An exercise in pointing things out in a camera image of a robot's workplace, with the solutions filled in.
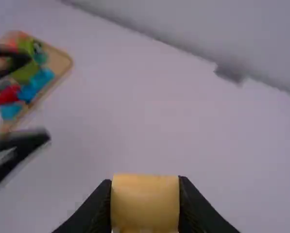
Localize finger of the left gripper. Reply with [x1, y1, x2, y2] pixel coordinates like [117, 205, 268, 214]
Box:
[0, 127, 51, 194]
[0, 45, 32, 84]

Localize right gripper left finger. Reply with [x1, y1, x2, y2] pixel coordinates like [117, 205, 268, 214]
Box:
[51, 179, 113, 233]

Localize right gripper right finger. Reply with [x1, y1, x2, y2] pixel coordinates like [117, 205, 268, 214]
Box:
[178, 176, 240, 233]

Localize yellow toy car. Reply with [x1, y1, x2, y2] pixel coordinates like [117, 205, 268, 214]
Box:
[110, 172, 181, 233]

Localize green toy brick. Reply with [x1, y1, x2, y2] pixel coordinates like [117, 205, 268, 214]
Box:
[17, 40, 42, 59]
[10, 62, 42, 84]

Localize orange toy brick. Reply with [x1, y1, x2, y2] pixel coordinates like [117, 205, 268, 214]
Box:
[2, 31, 30, 49]

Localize teal toy brick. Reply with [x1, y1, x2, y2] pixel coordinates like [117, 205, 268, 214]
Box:
[33, 50, 50, 66]

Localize blue toy brick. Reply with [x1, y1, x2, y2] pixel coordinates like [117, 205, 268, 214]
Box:
[29, 67, 56, 91]
[0, 101, 24, 121]
[17, 83, 38, 102]

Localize red toy brick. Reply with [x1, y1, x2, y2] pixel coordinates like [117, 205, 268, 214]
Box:
[0, 84, 21, 105]

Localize tan tray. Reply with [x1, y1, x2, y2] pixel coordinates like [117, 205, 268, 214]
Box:
[0, 30, 74, 133]

